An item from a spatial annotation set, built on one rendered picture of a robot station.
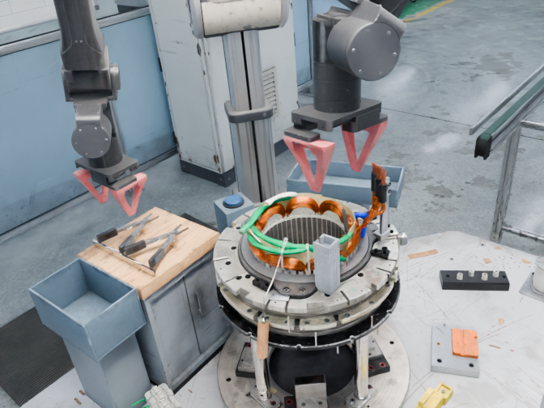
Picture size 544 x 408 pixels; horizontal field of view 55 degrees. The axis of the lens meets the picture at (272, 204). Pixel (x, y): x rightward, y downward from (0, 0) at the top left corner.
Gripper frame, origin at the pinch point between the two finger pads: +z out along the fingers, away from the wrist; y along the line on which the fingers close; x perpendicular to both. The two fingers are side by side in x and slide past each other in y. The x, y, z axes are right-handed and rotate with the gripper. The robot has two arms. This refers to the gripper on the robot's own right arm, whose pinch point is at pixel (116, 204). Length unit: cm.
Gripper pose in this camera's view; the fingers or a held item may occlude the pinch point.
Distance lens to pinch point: 100.9
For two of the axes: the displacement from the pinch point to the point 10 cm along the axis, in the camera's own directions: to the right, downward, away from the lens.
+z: 0.6, 8.5, 5.3
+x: 6.1, -4.5, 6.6
